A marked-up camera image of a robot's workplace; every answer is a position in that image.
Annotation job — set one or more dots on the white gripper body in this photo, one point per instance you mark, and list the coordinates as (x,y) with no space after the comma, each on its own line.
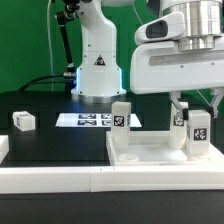
(167,59)

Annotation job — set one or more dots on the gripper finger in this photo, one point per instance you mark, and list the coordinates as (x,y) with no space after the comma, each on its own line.
(174,97)
(217,96)

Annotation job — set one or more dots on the white square tabletop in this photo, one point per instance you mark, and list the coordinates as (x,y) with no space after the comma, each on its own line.
(150,148)

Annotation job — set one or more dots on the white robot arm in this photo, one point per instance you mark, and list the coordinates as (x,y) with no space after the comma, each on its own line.
(98,75)

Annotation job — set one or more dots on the white sheet with AprilTags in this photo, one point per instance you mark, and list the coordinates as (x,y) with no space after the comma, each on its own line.
(84,120)

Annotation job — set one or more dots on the white U-shaped fence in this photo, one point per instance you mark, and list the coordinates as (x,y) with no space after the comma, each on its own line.
(107,178)

